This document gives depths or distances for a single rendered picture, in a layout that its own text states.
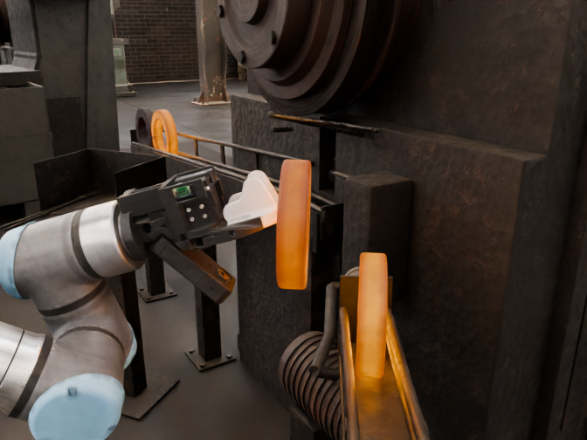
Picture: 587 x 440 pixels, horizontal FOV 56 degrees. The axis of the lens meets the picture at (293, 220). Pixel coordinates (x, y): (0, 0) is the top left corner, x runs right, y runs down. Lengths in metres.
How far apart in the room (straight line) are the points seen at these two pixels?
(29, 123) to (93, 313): 2.68
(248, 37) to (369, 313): 0.64
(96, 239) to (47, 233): 0.07
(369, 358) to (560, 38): 0.51
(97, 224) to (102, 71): 3.33
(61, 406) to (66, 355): 0.05
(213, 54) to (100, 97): 4.33
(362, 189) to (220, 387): 1.01
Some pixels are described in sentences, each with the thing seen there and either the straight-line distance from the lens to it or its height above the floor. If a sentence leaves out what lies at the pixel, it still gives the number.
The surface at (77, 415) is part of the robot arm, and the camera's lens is 0.65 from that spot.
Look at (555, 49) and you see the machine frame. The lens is 0.88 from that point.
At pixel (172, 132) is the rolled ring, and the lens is 1.91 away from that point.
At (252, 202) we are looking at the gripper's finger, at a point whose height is 0.86.
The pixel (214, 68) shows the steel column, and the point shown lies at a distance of 8.17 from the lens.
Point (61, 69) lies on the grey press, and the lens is 3.90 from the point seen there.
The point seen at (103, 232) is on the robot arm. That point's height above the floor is 0.82.
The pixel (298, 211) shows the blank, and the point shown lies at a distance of 0.59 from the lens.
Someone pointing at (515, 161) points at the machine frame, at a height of 0.87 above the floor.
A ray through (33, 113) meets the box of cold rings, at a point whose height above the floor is 0.60.
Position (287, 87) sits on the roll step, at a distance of 1.09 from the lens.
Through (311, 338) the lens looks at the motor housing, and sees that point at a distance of 0.99.
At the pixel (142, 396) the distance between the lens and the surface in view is 1.78.
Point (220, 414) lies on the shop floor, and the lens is 1.69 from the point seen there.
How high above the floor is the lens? 1.05
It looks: 19 degrees down
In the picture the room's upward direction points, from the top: straight up
